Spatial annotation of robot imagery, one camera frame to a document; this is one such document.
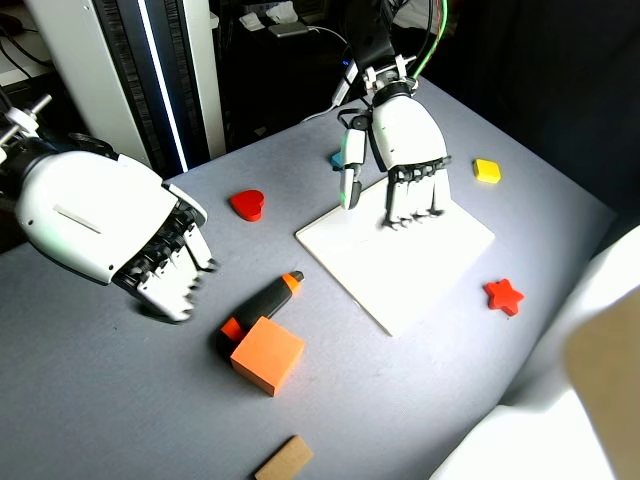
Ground yellow block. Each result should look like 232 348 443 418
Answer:
472 158 502 185

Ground orange black utility knife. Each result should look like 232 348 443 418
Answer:
215 269 305 359

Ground crumpled white paper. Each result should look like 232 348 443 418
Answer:
264 1 300 25

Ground white cabinet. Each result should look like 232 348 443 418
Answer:
24 0 226 184

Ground red star block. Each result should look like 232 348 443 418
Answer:
482 278 526 317

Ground grey table cloth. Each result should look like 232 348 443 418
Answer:
0 79 619 480

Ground tan cardboard panel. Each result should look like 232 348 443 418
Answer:
564 284 640 480

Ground silver flat device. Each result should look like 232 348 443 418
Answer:
268 20 310 39

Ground red heart block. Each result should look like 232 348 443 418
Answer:
229 189 266 222

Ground white cable with adapter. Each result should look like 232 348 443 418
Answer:
299 24 359 124

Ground white cutting board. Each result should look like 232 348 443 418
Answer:
294 177 496 337

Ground tan wooden block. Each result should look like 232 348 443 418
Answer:
253 434 315 480

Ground orange block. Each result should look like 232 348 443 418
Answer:
229 316 306 398

